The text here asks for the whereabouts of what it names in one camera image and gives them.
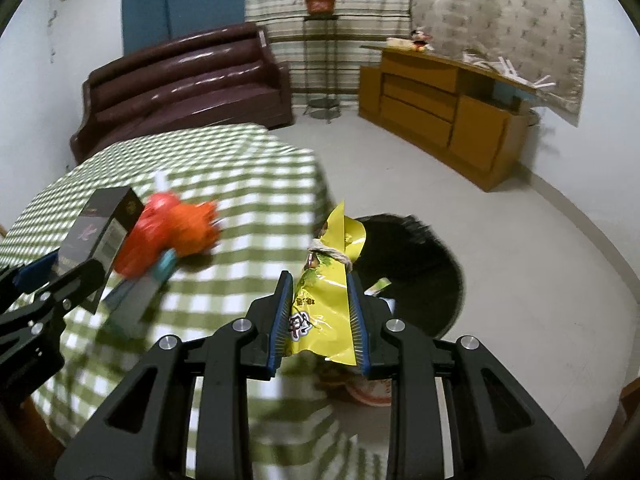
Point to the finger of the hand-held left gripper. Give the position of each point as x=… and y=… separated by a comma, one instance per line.
x=82, y=285
x=35, y=271

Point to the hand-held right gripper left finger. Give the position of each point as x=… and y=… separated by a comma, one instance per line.
x=282, y=320

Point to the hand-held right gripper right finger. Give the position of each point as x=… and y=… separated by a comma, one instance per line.
x=357, y=325

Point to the yellow snack bag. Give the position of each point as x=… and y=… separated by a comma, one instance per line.
x=320, y=300

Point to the teal and white box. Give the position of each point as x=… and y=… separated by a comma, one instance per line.
x=135, y=300

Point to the black cardboard box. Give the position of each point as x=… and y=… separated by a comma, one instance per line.
x=100, y=230

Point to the black lined trash bin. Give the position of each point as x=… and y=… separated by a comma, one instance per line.
x=425, y=280

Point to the orange plastic bag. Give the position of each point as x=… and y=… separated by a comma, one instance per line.
x=170, y=232

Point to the green white wrapper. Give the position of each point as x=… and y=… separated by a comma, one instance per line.
x=377, y=287

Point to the red white bowl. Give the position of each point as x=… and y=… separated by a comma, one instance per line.
x=370, y=392

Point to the green checked tablecloth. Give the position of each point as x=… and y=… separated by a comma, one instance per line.
x=225, y=175

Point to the metal plant stand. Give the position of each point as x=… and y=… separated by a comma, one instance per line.
x=322, y=105

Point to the brown leather sofa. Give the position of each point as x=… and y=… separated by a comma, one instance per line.
x=190, y=90

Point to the wooden cabinet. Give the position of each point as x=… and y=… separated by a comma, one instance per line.
x=475, y=130

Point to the white flat box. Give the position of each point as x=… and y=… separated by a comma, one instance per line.
x=399, y=42

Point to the mouse plush toy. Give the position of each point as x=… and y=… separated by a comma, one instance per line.
x=420, y=40

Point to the white router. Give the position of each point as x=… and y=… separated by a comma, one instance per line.
x=520, y=77

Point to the blue curtain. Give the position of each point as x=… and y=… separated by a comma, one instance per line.
x=185, y=0

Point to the striped curtain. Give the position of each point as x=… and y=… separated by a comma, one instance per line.
x=370, y=10

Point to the beige patterned wall cloth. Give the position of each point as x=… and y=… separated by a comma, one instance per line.
x=500, y=10

